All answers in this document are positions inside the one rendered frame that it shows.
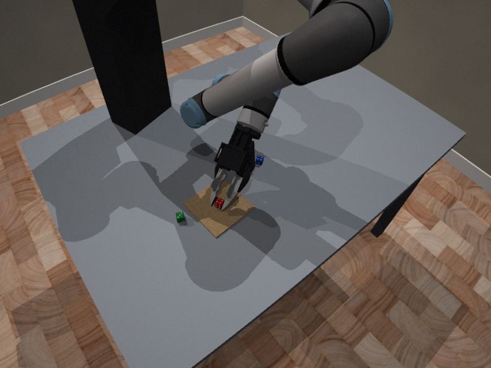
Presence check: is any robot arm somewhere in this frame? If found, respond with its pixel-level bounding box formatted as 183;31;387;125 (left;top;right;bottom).
180;0;393;134

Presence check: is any red die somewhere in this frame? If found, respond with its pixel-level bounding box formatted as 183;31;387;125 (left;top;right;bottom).
215;198;224;209

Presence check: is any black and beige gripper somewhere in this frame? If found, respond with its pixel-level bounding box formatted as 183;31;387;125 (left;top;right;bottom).
210;123;261;210

